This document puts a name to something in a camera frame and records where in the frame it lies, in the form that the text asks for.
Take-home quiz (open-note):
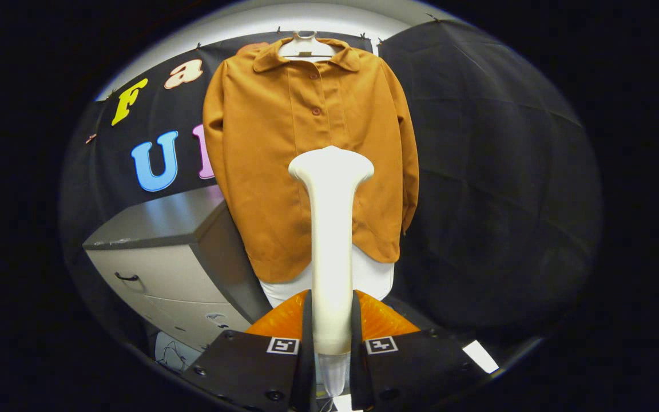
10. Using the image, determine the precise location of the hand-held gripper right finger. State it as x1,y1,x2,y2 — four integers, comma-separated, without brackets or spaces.
350,289,486,412

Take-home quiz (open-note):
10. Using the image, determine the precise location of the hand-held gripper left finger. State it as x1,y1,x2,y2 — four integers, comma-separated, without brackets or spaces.
182,289,317,412

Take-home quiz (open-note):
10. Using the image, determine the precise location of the white garment steamer head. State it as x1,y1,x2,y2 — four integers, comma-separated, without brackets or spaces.
288,145,375,398

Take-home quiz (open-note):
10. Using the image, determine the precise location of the orange button shirt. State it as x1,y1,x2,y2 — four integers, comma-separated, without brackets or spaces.
203,37,420,283

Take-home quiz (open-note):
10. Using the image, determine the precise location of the white clothes hanger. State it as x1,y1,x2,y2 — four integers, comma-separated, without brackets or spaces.
277,30,337,61

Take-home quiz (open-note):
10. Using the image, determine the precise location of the white tape strip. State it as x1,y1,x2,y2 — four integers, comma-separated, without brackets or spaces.
462,340,500,374

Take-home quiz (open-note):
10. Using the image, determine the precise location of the white ironing board panel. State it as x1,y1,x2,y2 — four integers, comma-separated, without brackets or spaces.
258,243,396,310

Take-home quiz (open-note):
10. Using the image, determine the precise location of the grey drawer cabinet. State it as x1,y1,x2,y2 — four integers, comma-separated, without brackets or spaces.
82,184,273,352

